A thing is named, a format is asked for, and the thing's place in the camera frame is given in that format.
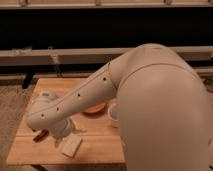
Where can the wooden table board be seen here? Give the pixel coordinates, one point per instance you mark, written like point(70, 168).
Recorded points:
point(100, 144)

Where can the white ceramic cup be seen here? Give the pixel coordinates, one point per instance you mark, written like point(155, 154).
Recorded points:
point(112, 114)

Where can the long metal rail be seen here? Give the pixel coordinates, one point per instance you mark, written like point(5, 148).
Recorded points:
point(29, 57)

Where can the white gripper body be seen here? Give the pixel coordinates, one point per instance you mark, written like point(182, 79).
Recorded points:
point(62, 128)

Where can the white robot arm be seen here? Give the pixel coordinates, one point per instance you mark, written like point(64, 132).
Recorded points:
point(163, 109)

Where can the orange bowl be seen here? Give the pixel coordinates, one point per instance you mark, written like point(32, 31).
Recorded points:
point(95, 109)

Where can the white sponge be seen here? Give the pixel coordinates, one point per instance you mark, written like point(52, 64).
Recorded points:
point(71, 145)

